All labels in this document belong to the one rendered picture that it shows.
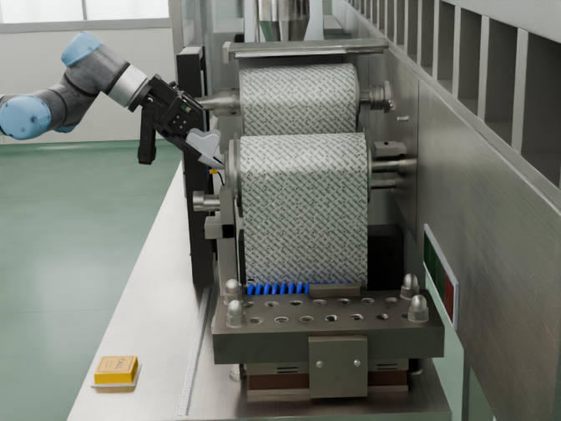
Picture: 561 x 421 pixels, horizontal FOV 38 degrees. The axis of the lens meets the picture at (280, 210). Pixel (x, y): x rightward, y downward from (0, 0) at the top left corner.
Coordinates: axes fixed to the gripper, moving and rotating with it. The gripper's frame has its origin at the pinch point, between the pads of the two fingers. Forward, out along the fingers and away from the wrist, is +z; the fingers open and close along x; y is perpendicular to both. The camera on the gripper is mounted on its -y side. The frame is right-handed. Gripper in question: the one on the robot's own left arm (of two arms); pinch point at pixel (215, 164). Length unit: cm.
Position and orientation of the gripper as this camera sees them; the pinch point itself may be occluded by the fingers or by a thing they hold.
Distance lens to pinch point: 161.3
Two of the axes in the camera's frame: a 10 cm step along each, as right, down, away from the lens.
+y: 6.2, -7.5, -2.4
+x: 0.0, -3.1, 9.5
